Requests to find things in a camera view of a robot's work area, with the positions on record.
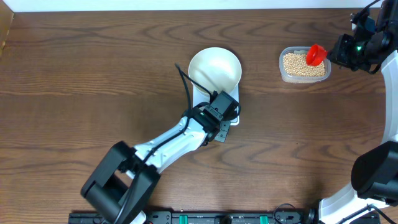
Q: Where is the red measuring scoop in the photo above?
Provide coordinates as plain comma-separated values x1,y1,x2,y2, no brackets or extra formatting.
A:
306,44,328,67

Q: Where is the cream white bowl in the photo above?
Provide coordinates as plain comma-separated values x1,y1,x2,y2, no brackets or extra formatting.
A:
188,47,243,96

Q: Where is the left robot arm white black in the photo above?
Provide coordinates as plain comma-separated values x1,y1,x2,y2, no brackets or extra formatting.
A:
80,103,241,223

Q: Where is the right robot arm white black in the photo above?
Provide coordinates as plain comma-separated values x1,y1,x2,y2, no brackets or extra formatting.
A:
315,0,397,223

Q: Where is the white digital kitchen scale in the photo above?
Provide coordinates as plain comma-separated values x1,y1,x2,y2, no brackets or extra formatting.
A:
192,85,240,129

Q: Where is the pile of soybeans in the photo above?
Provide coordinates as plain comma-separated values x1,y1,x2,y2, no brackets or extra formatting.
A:
283,53,325,77

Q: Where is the clear plastic container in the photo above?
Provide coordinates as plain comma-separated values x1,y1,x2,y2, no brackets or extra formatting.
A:
279,47,331,84

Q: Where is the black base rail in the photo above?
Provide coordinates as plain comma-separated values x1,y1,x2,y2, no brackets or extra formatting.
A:
68,211,382,224

